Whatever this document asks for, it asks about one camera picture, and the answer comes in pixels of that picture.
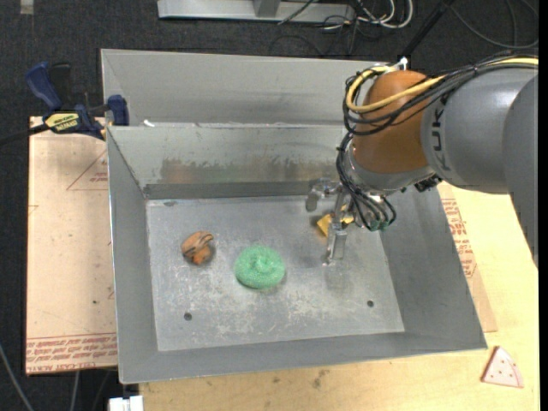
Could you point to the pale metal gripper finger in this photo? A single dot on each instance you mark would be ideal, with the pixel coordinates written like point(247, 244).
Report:
point(336, 244)
point(313, 197)

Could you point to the yellow block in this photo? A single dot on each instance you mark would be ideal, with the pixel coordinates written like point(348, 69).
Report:
point(322, 225)

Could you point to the green round scrub pad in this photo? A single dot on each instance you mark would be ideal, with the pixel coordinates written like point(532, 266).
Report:
point(260, 267)

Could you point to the grey metal bin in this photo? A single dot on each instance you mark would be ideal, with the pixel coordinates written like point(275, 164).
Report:
point(274, 306)

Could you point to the brown striped toy animal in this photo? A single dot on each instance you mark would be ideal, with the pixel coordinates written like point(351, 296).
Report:
point(198, 248)

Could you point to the pink triangular sanding pad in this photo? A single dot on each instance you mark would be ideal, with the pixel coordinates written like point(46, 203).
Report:
point(503, 368)

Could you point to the brown cardboard board, red print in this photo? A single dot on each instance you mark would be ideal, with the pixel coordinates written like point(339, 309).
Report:
point(68, 251)

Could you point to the black cylinder on white bracket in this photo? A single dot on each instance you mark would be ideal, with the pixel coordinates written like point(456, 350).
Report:
point(427, 184)

